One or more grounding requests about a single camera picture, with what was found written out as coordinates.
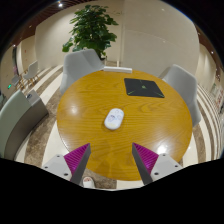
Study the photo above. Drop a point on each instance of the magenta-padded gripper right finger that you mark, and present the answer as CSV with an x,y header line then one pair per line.
x,y
156,166

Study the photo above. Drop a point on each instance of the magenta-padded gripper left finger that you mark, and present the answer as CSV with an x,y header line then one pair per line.
x,y
68,166

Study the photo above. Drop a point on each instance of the white cartoon-print computer mouse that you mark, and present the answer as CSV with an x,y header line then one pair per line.
x,y
114,119

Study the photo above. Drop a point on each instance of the black square mouse pad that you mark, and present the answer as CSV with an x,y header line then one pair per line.
x,y
143,88

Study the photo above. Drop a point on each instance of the grey shell chair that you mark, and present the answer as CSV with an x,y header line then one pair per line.
x,y
78,65
183,85

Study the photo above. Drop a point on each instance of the group of grey chairs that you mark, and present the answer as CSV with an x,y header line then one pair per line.
x,y
30,71

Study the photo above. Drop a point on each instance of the white power strip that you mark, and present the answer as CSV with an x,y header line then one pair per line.
x,y
117,69

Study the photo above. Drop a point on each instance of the large green potted plant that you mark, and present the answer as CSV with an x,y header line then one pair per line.
x,y
90,28

